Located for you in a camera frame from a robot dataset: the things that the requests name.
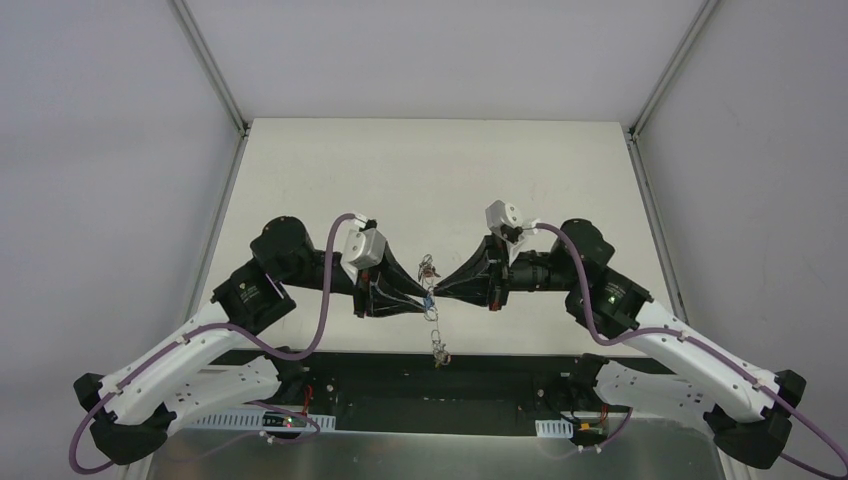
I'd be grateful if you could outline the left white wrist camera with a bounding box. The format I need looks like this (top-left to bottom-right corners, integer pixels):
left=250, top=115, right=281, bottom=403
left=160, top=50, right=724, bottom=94
left=340, top=227, right=387, bottom=276

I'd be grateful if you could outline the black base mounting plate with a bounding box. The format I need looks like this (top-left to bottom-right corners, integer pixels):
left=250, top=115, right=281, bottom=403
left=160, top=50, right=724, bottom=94
left=267, top=352, right=603, bottom=436

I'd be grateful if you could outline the left aluminium frame post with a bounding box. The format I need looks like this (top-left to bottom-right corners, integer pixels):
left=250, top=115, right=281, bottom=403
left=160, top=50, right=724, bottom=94
left=168, top=1, right=249, bottom=316

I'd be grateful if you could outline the white cable duct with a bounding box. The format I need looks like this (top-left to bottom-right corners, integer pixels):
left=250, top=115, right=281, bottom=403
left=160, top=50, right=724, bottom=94
left=188, top=409, right=315, bottom=433
left=535, top=419, right=574, bottom=439

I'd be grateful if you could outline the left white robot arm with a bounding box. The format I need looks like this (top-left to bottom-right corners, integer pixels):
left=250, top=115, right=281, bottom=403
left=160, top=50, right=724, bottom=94
left=73, top=213, right=426, bottom=465

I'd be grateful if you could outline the right aluminium frame post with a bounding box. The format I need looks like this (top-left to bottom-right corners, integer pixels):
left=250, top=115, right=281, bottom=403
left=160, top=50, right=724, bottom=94
left=624, top=0, right=724, bottom=325

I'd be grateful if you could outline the silver crescent key holder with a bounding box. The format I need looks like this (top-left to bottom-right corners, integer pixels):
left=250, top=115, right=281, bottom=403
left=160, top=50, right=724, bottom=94
left=418, top=254, right=452, bottom=369

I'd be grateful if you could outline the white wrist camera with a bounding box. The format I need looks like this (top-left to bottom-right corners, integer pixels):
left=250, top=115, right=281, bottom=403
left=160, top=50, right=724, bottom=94
left=485, top=200, right=538, bottom=262
left=340, top=227, right=387, bottom=276

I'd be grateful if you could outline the left white cable duct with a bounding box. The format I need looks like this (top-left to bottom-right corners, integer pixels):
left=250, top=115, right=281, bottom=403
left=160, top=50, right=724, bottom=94
left=188, top=409, right=315, bottom=433

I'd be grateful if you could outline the aluminium frame post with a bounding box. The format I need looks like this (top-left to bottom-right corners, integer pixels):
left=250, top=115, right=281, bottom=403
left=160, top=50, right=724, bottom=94
left=168, top=1, right=249, bottom=316
left=624, top=0, right=724, bottom=325

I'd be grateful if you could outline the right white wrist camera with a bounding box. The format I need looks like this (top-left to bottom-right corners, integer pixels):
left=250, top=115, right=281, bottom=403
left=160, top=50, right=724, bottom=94
left=485, top=200, right=538, bottom=262

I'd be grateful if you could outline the key with red tag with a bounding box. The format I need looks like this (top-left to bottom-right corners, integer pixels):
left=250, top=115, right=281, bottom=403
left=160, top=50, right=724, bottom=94
left=424, top=264, right=440, bottom=278

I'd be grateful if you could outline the right white cable duct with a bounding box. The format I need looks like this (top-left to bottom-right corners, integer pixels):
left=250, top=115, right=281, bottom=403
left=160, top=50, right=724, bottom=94
left=535, top=419, right=574, bottom=439

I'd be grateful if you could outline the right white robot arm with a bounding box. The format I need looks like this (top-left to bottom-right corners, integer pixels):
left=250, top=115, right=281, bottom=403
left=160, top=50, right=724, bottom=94
left=435, top=219, right=806, bottom=470

